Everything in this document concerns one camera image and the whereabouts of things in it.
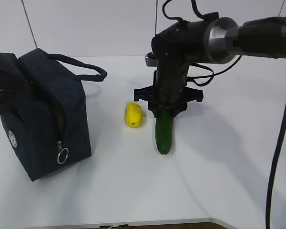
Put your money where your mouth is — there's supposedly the yellow lemon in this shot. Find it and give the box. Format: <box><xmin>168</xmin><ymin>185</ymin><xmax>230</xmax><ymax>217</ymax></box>
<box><xmin>124</xmin><ymin>102</ymin><xmax>143</xmax><ymax>128</ymax></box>

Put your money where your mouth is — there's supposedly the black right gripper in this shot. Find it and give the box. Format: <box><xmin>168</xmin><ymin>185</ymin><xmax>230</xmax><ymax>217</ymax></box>
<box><xmin>134</xmin><ymin>22</ymin><xmax>203</xmax><ymax>118</ymax></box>

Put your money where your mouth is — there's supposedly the dark navy lunch bag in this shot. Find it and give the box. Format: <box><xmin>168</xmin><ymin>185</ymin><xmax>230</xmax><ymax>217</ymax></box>
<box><xmin>0</xmin><ymin>48</ymin><xmax>107</xmax><ymax>181</ymax></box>

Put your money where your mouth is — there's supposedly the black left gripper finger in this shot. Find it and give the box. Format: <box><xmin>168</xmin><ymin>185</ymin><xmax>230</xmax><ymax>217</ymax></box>
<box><xmin>0</xmin><ymin>70</ymin><xmax>30</xmax><ymax>94</ymax></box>

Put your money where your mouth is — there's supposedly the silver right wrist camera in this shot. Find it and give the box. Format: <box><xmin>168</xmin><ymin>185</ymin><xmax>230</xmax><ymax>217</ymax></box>
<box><xmin>145</xmin><ymin>52</ymin><xmax>157</xmax><ymax>67</ymax></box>

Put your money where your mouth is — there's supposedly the silver zipper pull ring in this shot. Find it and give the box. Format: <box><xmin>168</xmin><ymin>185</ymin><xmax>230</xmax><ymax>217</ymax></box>
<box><xmin>56</xmin><ymin>140</ymin><xmax>69</xmax><ymax>165</ymax></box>

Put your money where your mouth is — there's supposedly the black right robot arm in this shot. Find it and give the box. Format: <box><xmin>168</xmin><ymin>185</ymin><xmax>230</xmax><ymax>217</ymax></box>
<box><xmin>134</xmin><ymin>17</ymin><xmax>286</xmax><ymax>117</ymax></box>

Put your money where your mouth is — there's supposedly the green cucumber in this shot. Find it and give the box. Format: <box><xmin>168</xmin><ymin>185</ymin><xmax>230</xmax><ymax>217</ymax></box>
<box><xmin>155</xmin><ymin>109</ymin><xmax>174</xmax><ymax>155</ymax></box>

